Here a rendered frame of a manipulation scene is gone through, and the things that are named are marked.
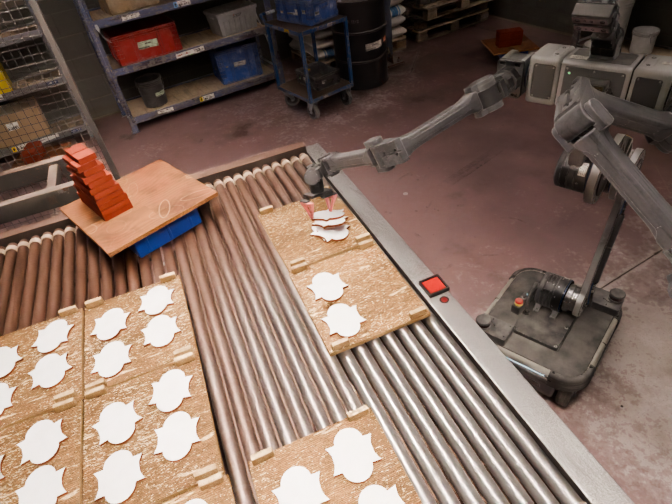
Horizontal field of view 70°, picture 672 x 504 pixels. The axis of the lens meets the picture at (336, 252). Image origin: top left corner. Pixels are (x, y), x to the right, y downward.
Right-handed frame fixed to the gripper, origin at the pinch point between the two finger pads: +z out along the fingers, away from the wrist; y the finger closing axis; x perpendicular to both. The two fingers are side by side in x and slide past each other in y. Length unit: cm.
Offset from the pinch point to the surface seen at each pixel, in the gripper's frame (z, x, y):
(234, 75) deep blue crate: -52, 372, 176
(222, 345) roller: 23, -19, -60
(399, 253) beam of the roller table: 13.7, -32.8, 9.2
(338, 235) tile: 6.3, -12.7, -2.6
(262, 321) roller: 21, -21, -46
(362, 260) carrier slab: 12.7, -27.2, -4.4
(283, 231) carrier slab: 4.9, 9.1, -13.5
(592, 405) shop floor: 108, -76, 80
